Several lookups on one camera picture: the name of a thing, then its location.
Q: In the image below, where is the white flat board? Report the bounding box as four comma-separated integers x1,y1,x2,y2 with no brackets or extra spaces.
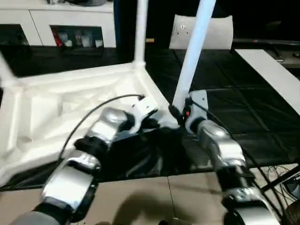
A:
233,48,300,106

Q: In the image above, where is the white curved plastic panel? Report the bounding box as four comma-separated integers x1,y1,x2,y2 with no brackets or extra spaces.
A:
168,14,234,51

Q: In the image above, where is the white plastic table leg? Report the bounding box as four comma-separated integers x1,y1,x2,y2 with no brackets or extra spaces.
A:
132,0,150,69
0,51,24,91
172,0,218,111

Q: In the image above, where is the white glass-door cabinet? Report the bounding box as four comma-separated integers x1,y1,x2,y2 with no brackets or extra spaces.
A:
0,4,117,49

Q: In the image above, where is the black metal rod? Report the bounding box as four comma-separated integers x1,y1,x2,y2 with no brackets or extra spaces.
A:
259,167,300,192

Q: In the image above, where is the white plastic table top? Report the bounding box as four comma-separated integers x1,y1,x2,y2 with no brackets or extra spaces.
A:
0,62,181,186

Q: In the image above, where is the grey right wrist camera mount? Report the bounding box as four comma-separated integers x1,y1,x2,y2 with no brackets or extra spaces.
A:
185,90,210,135

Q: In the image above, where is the black padded mat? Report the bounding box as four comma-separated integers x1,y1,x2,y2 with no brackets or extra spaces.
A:
0,44,300,188

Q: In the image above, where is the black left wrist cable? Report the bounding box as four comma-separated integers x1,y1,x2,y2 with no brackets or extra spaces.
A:
57,93,146,165

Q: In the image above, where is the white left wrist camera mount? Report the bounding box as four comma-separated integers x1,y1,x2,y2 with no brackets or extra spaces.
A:
130,96,159,136

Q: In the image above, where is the grey rounded device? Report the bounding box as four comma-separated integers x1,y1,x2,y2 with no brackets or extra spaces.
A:
65,0,106,6

